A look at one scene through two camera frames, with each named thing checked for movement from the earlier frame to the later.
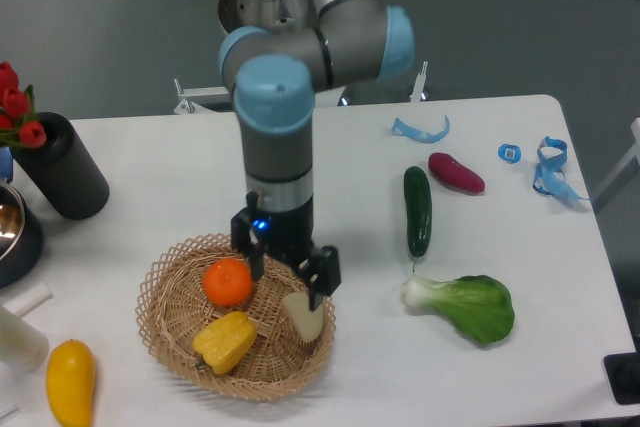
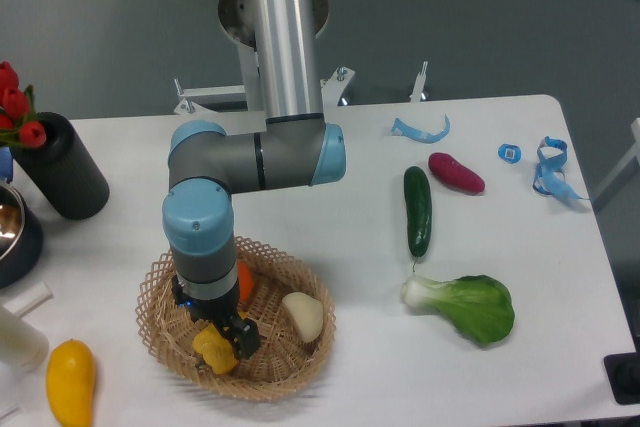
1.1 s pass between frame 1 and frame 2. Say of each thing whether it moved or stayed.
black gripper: moved
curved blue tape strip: stayed
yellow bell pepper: stayed
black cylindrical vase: stayed
